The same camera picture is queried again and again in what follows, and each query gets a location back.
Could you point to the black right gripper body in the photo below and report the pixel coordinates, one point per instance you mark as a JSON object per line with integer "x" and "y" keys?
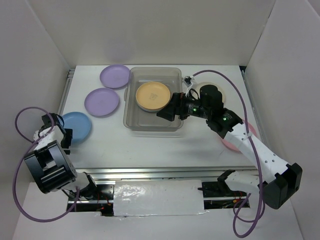
{"x": 189, "y": 106}

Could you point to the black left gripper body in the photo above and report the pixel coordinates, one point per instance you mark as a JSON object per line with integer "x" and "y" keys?
{"x": 66, "y": 141}

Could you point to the blue plastic plate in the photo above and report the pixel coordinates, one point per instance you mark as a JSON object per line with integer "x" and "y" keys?
{"x": 80, "y": 124}

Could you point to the yellow plastic plate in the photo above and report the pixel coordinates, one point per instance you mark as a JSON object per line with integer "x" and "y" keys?
{"x": 153, "y": 94}

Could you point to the white watermelon pattern plate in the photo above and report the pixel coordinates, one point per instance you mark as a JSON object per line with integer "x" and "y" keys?
{"x": 150, "y": 110}

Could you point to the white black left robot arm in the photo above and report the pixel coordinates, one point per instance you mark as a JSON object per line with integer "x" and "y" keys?
{"x": 49, "y": 162}

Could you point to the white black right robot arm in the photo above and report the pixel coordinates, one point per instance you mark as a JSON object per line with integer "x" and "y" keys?
{"x": 277, "y": 181}

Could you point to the clear plastic bin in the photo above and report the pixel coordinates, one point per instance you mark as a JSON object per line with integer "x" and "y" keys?
{"x": 139, "y": 119}

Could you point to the purple plate near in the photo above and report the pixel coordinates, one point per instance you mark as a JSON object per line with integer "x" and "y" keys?
{"x": 101, "y": 102}

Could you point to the purple plate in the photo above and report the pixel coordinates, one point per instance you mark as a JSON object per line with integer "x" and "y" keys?
{"x": 101, "y": 102}
{"x": 115, "y": 76}

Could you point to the purple plate far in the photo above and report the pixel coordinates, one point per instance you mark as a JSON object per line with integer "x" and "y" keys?
{"x": 115, "y": 76}

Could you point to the white glossy cover panel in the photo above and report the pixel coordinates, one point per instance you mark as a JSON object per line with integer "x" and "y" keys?
{"x": 158, "y": 198}

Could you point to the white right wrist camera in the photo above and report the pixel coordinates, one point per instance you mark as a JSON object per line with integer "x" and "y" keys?
{"x": 189, "y": 82}

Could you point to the aluminium rail frame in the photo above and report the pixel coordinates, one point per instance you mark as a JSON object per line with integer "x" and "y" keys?
{"x": 114, "y": 152}

